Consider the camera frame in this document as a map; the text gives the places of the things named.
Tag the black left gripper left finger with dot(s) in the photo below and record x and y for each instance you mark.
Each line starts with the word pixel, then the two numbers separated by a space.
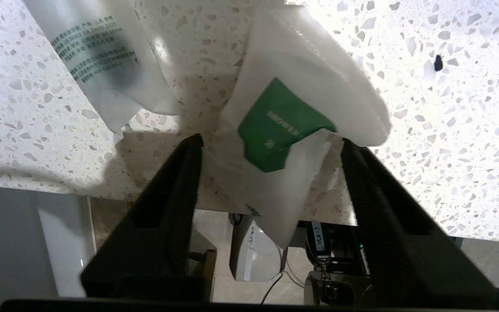
pixel 154 242

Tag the black labelled key fob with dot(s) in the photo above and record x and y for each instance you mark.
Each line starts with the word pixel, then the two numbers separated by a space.
pixel 319 242

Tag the clear packet with black comb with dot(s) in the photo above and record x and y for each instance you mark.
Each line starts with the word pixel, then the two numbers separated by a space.
pixel 102 65

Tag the small clear green-label packet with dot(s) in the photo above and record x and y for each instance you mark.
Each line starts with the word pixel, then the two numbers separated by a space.
pixel 275 125

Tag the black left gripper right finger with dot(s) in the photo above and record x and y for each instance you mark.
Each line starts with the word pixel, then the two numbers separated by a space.
pixel 405 260

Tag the black device with green light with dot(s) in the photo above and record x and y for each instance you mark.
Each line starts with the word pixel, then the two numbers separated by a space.
pixel 347 255

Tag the white plastic floor device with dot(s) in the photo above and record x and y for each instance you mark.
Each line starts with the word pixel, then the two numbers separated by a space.
pixel 254 258

